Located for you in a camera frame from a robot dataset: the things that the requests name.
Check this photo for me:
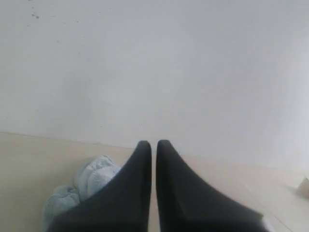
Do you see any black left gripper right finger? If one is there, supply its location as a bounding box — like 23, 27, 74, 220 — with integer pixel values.
156, 140, 263, 232

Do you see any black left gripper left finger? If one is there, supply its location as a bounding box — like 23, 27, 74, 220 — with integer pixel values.
49, 141, 152, 232

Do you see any light blue terry towel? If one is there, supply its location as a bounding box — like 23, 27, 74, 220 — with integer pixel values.
41, 155, 121, 232

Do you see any small beige object at edge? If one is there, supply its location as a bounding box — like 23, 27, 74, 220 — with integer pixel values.
296, 177, 309, 198

